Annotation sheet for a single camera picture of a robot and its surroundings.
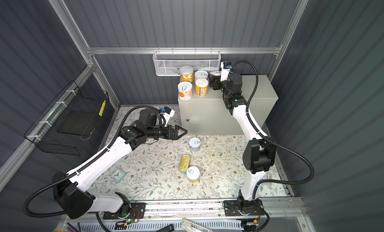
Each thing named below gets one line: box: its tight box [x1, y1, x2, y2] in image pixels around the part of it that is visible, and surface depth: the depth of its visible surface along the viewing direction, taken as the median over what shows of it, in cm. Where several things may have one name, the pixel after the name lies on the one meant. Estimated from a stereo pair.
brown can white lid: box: [195, 78, 209, 97], surface depth 75 cm
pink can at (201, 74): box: [194, 70, 209, 81], surface depth 82 cm
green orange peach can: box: [179, 65, 194, 83], surface depth 80 cm
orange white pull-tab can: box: [177, 81, 193, 101], surface depth 75 cm
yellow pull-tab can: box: [186, 166, 200, 183], surface depth 82 cm
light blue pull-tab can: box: [189, 137, 201, 153], surface depth 95 cm
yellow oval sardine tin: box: [179, 154, 191, 172], surface depth 88 cm
